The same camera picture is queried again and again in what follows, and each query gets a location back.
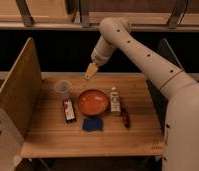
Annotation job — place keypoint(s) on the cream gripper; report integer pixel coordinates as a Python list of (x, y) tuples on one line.
[(101, 53)]

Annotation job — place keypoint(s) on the white bottle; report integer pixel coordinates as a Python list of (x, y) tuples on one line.
[(115, 106)]

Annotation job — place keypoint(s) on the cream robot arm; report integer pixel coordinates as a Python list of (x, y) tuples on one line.
[(181, 139)]

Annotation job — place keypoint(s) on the orange bowl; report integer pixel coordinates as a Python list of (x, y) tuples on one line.
[(92, 102)]

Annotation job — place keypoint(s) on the clear plastic cup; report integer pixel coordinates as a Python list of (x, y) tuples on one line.
[(63, 88)]

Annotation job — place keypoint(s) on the left wooden side panel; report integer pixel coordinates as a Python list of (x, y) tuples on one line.
[(19, 91)]

